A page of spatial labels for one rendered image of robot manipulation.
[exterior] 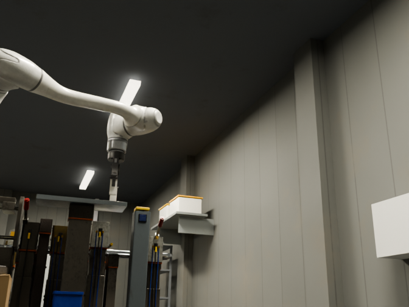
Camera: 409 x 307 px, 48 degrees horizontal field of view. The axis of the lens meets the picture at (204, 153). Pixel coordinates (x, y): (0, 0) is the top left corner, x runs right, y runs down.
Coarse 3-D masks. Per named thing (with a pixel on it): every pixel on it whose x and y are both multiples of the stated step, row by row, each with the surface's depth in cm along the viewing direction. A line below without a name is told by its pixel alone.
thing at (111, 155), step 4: (108, 152) 205; (112, 152) 204; (116, 152) 204; (120, 152) 204; (108, 156) 204; (112, 156) 203; (116, 156) 203; (120, 156) 204; (124, 156) 207; (108, 160) 206; (112, 160) 206; (120, 160) 206
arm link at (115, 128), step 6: (114, 114) 209; (108, 120) 210; (114, 120) 207; (120, 120) 205; (108, 126) 208; (114, 126) 206; (120, 126) 204; (108, 132) 207; (114, 132) 205; (120, 132) 205; (126, 132) 204; (108, 138) 207; (126, 138) 208
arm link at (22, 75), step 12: (0, 48) 164; (0, 60) 161; (12, 60) 164; (24, 60) 168; (0, 72) 163; (12, 72) 164; (24, 72) 167; (36, 72) 171; (0, 84) 168; (12, 84) 169; (24, 84) 170; (36, 84) 172
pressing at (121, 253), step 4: (0, 244) 208; (48, 248) 209; (48, 252) 226; (88, 252) 224; (108, 252) 217; (112, 252) 217; (116, 252) 218; (120, 252) 219; (124, 252) 219; (128, 252) 220; (120, 256) 236; (124, 256) 237; (128, 256) 237; (164, 256) 237; (168, 256) 234
